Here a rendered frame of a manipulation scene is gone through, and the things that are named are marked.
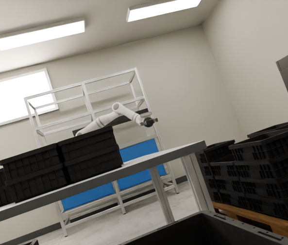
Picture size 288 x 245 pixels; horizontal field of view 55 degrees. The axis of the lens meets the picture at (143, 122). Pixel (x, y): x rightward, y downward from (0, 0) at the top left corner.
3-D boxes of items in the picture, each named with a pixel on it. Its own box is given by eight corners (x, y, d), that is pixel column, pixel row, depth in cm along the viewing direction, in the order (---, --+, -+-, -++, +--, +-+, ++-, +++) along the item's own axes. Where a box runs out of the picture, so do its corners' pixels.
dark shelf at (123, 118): (75, 138, 442) (74, 134, 442) (145, 116, 468) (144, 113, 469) (73, 134, 398) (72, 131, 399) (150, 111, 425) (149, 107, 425)
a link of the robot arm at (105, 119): (124, 104, 248) (101, 120, 252) (119, 100, 240) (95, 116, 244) (128, 112, 243) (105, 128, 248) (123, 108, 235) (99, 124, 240)
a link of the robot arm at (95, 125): (96, 116, 242) (101, 117, 251) (73, 134, 246) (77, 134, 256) (102, 125, 240) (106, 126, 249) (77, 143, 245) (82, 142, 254)
